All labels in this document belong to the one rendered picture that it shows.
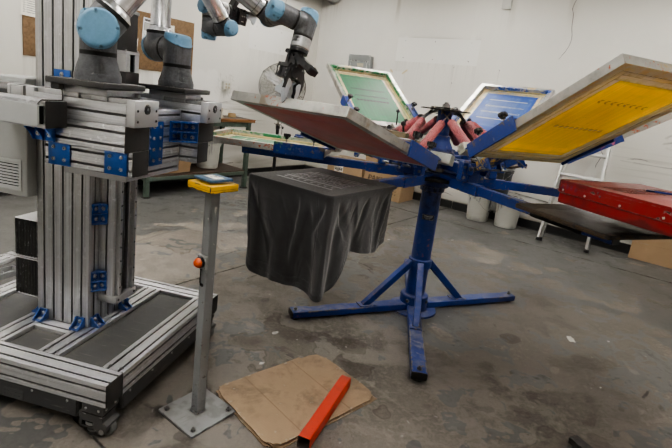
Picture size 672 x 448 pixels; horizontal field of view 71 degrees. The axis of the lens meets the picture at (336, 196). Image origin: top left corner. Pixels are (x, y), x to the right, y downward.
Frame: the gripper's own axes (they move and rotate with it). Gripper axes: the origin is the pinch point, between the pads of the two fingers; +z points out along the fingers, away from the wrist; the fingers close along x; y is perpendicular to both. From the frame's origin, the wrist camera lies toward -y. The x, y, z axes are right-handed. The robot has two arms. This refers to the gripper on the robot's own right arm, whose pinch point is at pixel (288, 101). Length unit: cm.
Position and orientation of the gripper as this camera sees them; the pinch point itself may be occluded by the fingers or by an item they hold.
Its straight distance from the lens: 179.3
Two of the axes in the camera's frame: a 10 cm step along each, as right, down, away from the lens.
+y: -7.9, -2.2, 5.7
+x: -5.4, -1.7, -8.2
